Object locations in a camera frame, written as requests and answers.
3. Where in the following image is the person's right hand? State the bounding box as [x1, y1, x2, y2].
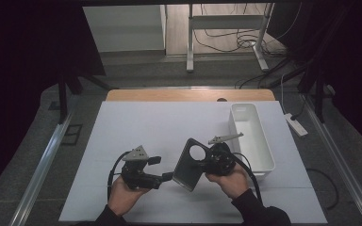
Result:
[204, 162, 252, 201]

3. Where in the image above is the white power strip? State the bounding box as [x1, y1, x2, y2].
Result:
[284, 112, 309, 137]

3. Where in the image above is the aluminium frame rail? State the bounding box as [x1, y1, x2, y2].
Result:
[16, 113, 74, 226]
[301, 93, 362, 226]

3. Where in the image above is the black looped cable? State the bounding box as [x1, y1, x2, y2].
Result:
[305, 168, 340, 211]

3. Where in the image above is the white desk frame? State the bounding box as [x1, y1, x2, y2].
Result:
[186, 3, 275, 73]

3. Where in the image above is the light grey table mat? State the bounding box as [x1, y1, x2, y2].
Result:
[58, 101, 328, 224]

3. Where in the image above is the black plug with cable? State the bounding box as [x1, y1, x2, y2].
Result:
[289, 93, 307, 122]

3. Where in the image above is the white plastic storage bin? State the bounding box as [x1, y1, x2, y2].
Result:
[228, 103, 276, 183]

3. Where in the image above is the black metal stand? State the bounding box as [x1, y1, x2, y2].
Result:
[57, 69, 118, 124]
[265, 57, 327, 124]

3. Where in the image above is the dark curtain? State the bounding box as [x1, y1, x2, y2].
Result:
[0, 0, 107, 202]
[268, 0, 362, 159]

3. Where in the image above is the tangle of black cables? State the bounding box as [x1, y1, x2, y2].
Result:
[192, 3, 303, 60]

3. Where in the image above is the black floor plate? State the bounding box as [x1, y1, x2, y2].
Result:
[60, 123, 84, 146]

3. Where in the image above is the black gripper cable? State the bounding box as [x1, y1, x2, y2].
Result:
[107, 151, 130, 202]
[231, 152, 264, 204]

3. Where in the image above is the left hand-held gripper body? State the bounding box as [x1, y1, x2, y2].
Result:
[121, 145, 164, 191]

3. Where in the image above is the grey phone case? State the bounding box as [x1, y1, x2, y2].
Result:
[172, 137, 213, 193]

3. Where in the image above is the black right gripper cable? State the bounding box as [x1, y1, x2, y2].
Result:
[231, 152, 264, 204]

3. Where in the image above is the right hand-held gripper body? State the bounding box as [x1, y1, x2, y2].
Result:
[201, 132, 245, 177]

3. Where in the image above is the white cabinet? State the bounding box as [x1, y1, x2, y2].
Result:
[82, 4, 168, 53]

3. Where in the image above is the thin white cable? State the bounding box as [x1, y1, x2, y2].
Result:
[279, 73, 288, 115]

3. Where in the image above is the person's left hand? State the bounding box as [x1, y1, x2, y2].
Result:
[107, 174, 151, 218]

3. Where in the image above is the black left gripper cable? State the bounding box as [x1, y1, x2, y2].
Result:
[107, 151, 130, 202]

